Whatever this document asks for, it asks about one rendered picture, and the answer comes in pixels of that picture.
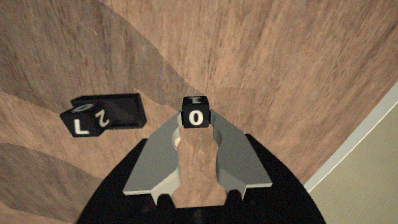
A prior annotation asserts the black rectangular tray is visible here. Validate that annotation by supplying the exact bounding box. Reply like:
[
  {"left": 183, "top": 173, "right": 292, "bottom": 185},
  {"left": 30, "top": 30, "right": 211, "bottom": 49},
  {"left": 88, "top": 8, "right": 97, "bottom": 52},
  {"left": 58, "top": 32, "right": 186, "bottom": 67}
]
[{"left": 70, "top": 93, "right": 147, "bottom": 130}]

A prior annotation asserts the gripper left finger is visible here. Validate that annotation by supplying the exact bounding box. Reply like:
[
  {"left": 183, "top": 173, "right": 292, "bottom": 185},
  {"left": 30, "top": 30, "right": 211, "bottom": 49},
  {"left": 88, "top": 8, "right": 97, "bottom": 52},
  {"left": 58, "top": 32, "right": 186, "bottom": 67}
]
[{"left": 76, "top": 110, "right": 184, "bottom": 224}]

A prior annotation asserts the black cube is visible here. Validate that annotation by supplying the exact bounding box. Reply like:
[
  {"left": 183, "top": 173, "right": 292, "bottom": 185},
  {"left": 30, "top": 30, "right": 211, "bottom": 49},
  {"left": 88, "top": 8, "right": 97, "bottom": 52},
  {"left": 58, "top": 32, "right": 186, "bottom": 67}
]
[
  {"left": 182, "top": 96, "right": 210, "bottom": 128},
  {"left": 59, "top": 103, "right": 114, "bottom": 137}
]

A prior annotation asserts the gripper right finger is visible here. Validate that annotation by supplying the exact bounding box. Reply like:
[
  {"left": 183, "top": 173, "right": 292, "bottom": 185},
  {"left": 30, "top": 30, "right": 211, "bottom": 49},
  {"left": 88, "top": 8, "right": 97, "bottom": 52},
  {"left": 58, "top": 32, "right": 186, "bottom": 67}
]
[{"left": 209, "top": 109, "right": 326, "bottom": 224}]

